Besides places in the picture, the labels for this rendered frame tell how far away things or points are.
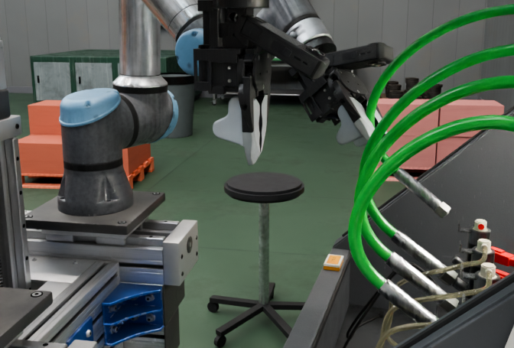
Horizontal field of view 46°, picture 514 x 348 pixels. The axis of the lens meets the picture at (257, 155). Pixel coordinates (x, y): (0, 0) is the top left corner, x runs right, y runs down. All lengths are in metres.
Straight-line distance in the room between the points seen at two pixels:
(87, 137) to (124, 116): 0.09
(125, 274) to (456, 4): 9.54
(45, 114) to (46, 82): 3.94
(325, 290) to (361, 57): 0.41
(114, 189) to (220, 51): 0.54
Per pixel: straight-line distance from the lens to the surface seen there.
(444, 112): 5.37
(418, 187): 0.94
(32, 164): 5.37
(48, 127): 5.65
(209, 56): 0.75
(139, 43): 1.27
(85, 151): 1.20
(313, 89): 0.97
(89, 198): 1.21
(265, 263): 2.79
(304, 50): 0.74
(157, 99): 1.28
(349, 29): 10.37
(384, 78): 0.92
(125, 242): 1.22
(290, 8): 1.04
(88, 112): 1.18
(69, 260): 1.26
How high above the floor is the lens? 1.42
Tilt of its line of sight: 13 degrees down
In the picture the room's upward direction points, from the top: straight up
